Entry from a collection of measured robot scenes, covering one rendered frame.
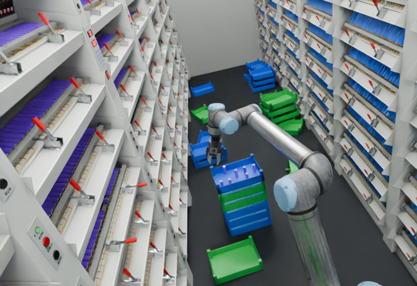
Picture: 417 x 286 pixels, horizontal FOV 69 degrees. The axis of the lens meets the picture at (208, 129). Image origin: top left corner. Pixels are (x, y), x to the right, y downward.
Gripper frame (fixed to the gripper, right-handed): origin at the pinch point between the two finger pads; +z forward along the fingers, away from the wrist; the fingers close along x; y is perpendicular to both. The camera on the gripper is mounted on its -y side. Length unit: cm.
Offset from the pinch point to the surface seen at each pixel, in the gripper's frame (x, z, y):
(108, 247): 21, -23, -87
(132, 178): 27, -23, -53
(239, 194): -16.5, 23.0, 3.1
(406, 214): -101, 5, -18
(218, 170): -1.3, 17.0, 18.2
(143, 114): 42, -27, 3
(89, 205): 24, -41, -89
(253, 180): -24.4, 12.8, 5.8
